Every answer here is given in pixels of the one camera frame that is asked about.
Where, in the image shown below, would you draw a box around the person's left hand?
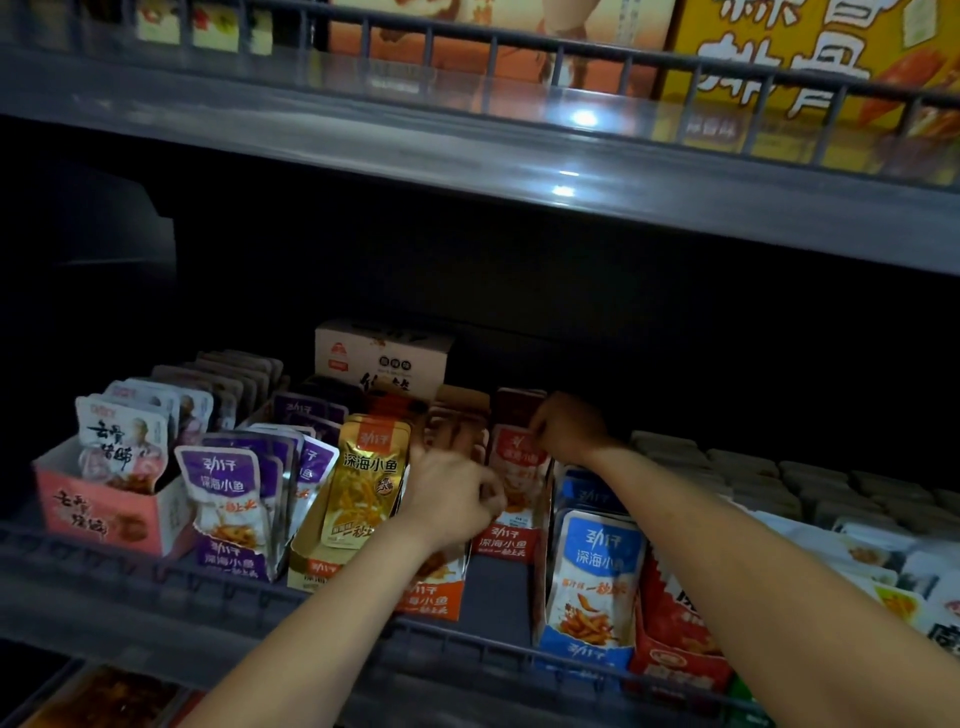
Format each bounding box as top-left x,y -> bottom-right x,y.
393,447 -> 509,549

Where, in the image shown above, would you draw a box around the person's right hand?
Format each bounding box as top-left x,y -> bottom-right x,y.
525,393 -> 620,470

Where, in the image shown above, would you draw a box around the grey metal store shelf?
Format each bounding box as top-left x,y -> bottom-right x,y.
0,0 -> 960,728

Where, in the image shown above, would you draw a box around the pink white display carton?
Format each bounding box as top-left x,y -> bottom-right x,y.
33,349 -> 287,560

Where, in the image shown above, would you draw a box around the person's right forearm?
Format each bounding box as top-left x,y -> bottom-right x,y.
585,442 -> 960,728

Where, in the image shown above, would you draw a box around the person's left forearm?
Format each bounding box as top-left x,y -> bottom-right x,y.
180,517 -> 452,728

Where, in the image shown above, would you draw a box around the row of snack display cartons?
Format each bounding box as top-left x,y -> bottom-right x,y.
180,322 -> 960,707

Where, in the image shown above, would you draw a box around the dark orange snack packs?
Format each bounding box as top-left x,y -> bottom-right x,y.
22,667 -> 182,728

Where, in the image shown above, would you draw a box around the orange yellow printed carton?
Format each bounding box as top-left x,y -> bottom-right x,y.
652,0 -> 960,189

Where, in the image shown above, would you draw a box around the yellow label dark carton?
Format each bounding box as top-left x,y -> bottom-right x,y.
135,0 -> 275,59

